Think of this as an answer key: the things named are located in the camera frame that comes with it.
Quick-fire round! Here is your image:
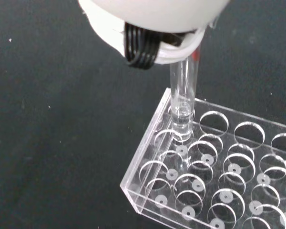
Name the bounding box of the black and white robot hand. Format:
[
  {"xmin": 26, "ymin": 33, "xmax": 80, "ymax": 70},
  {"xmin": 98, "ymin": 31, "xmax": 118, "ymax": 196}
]
[{"xmin": 77, "ymin": 0, "xmax": 230, "ymax": 70}]

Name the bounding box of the clear acrylic test tube rack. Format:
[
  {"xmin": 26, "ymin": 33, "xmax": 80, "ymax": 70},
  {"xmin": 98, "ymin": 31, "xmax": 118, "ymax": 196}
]
[{"xmin": 120, "ymin": 87, "xmax": 286, "ymax": 229}]

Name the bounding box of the black bench cloth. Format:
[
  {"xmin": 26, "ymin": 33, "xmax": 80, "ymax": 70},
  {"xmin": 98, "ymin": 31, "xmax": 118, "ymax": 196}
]
[{"xmin": 0, "ymin": 0, "xmax": 286, "ymax": 229}]

